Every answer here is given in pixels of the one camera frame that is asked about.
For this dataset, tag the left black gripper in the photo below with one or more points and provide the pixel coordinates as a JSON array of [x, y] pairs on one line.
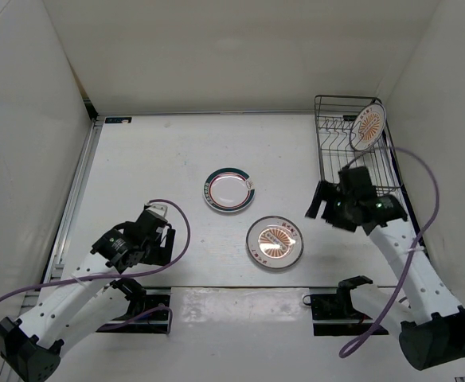
[[162, 255]]

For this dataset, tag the black wire dish rack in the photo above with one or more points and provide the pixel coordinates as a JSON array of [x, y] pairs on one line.
[[333, 142]]

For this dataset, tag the green red rimmed plate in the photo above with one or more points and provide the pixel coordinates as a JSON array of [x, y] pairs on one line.
[[228, 190]]

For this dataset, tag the orange pattern plate front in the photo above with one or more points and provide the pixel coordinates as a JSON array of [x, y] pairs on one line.
[[274, 243]]

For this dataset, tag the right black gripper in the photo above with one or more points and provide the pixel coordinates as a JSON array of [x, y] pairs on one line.
[[328, 192]]

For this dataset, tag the small black label sticker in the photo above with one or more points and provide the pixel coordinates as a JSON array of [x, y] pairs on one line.
[[118, 120]]

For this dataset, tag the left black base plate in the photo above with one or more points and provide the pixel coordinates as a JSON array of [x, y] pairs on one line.
[[150, 315]]

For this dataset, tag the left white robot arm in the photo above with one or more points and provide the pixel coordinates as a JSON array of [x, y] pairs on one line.
[[96, 291]]

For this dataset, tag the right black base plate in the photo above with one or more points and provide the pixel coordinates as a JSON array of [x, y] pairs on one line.
[[329, 318]]

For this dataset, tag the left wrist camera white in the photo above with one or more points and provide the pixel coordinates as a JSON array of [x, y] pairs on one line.
[[159, 209]]

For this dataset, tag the orange pattern plate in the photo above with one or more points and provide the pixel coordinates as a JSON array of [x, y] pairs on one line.
[[274, 243], [367, 127]]

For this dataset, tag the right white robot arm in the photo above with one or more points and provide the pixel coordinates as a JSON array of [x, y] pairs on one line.
[[431, 327]]

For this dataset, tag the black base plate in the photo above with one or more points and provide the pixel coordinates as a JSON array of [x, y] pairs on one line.
[[329, 318], [150, 315]]

